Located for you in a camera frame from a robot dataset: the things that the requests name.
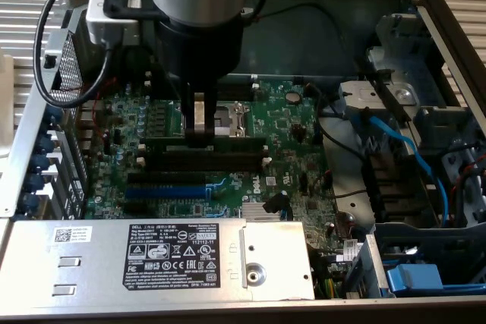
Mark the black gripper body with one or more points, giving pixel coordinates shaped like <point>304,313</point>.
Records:
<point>201,51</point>

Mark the green RAM stick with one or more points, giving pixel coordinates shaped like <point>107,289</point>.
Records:
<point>235,142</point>

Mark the black RAM slot white clips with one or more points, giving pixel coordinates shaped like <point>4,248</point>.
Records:
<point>235,89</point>
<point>235,78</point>
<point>142,148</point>
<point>212,161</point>

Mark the metal CPU socket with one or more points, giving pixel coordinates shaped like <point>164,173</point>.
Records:
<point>237,119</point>

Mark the long black expansion slot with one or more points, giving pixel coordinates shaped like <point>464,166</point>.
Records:
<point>167,178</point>

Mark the long blue expansion slot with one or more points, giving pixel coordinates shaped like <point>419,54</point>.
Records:
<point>167,192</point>

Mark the small white board sticker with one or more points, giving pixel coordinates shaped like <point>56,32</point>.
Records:
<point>272,181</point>

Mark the green Dell motherboard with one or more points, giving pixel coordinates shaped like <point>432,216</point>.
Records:
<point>288,142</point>

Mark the small silver heat sink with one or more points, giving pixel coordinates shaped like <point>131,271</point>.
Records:
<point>256,212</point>

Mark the short black expansion slot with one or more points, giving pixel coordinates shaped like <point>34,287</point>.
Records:
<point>135,208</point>

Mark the black plug with blue tab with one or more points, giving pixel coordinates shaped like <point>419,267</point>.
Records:
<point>274,204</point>

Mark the round coin battery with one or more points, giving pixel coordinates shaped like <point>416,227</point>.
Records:
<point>292,96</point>

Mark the grey metal PC case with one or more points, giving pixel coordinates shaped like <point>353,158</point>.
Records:
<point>303,43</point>

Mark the silver port stack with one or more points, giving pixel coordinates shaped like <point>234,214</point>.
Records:
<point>89,119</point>

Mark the black power supply label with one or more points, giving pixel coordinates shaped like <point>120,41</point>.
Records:
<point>171,259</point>

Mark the blue card slot latch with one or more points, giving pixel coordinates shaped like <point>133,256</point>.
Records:
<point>46,144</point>
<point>33,181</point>
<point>55,116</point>
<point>28,200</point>
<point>40,162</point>

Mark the white QR code sticker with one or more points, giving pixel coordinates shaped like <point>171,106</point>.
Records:
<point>72,234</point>

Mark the silver power supply box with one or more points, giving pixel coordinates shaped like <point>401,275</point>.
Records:
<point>95,263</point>

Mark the white barcode sticker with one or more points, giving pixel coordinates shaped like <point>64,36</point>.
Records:
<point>351,247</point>

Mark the grey metal disk bay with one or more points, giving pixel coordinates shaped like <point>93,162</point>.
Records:
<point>410,58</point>

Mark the blue plastic drive caddy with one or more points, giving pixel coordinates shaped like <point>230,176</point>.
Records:
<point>414,276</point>

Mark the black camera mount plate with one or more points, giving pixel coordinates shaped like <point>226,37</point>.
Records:
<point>117,3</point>

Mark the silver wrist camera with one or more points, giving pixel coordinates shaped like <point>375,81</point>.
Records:
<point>98,24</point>

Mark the grey metal drive bracket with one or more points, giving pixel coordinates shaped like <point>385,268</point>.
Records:
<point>364,96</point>

